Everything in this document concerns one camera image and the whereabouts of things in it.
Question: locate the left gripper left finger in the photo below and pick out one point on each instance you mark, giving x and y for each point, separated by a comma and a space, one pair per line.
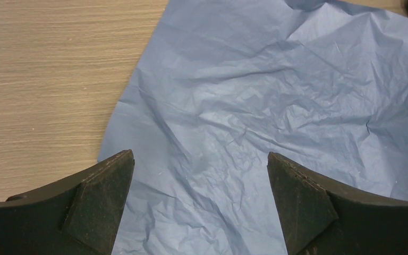
78, 214

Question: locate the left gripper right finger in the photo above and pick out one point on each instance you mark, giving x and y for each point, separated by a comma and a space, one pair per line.
319, 215

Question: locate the dark blue wrapping paper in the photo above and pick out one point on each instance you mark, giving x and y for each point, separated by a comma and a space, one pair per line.
223, 83

